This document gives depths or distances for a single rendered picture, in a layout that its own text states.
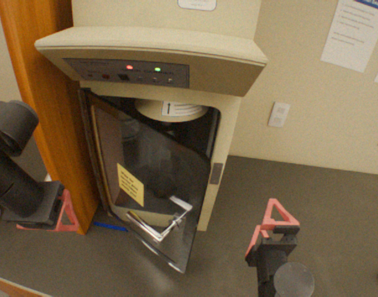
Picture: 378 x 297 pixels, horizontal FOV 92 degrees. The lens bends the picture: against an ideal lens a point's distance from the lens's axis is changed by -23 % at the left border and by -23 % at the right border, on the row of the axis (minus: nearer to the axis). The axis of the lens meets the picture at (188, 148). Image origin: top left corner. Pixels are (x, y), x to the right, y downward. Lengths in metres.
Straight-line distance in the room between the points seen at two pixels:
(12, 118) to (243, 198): 0.75
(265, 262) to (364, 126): 0.92
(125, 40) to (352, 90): 0.93
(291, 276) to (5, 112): 0.43
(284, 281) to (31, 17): 0.55
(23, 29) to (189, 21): 0.27
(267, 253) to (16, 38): 0.54
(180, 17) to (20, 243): 0.76
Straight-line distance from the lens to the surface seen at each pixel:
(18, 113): 0.34
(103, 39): 0.31
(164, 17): 0.40
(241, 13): 0.39
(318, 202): 1.00
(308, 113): 1.02
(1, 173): 0.31
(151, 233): 0.42
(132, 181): 0.46
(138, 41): 0.29
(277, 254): 0.42
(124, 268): 0.69
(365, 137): 1.25
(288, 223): 0.40
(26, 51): 0.43
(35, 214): 0.35
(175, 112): 0.47
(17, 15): 0.42
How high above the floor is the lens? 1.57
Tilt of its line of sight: 39 degrees down
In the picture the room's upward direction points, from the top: 7 degrees clockwise
